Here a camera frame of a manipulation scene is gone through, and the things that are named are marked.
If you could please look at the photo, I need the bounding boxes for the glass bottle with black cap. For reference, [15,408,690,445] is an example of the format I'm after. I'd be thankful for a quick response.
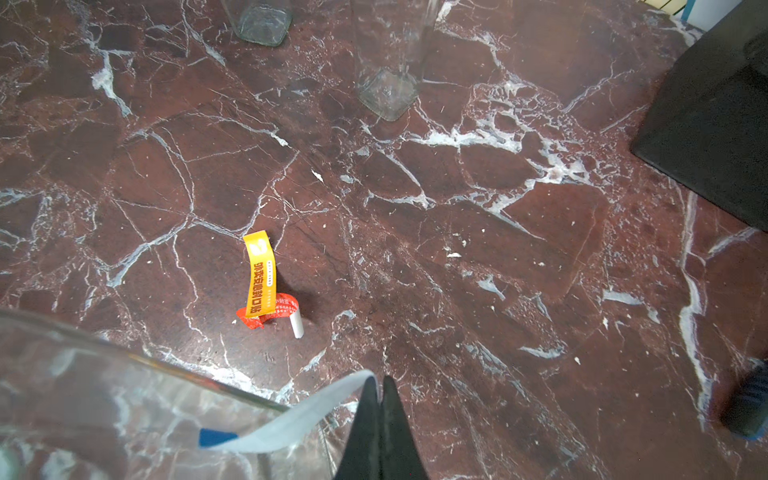
[221,0,293,47]

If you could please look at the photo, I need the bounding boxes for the red bottle label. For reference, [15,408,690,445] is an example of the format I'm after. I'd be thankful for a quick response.
[236,293,304,339]

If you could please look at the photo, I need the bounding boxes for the glass bottle with cork stopper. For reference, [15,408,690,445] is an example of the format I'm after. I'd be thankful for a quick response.
[350,0,442,122]

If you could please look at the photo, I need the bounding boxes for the slim glass bottle with cork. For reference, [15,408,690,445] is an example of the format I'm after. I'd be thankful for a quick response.
[1,310,333,479]

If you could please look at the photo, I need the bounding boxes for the blue handled pliers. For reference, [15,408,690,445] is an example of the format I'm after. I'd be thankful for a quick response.
[720,361,767,440]

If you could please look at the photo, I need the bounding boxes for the orange bottle label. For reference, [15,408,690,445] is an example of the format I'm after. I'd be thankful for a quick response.
[243,230,277,318]

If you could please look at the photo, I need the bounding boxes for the yellow and black toolbox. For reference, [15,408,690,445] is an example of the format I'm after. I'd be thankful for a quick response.
[630,1,767,230]

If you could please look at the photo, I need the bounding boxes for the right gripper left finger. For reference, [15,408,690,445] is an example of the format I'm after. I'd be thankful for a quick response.
[334,378,381,480]

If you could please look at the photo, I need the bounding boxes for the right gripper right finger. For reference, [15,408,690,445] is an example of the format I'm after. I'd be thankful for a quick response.
[380,376,428,480]

